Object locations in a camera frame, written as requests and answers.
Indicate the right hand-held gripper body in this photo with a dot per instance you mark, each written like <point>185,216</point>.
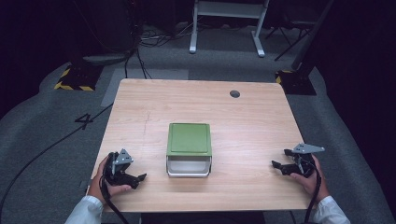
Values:
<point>305,166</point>

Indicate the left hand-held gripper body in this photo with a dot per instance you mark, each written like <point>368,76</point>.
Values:
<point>115,171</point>

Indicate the white storage box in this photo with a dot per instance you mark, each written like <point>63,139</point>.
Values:
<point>189,166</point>

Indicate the green box lid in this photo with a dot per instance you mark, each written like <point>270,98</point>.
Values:
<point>189,139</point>

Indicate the person's right hand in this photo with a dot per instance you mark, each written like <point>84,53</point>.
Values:
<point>311,185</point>

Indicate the person's left hand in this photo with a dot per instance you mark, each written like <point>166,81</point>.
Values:
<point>96,186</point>

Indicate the black base with hazard stripes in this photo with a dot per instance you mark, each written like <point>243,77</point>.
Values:
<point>79,79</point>
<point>295,83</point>

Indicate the grey round table grommet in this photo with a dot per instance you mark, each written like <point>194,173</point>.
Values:
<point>234,94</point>

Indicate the black tripod stand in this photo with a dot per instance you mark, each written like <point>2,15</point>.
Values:
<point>292,34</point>

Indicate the grey slanted stand pole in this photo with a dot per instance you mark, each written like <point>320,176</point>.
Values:
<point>313,34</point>

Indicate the dark round stand with base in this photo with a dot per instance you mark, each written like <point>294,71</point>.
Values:
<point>120,31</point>

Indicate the white metal desk frame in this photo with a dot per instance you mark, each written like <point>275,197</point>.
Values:
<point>229,8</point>

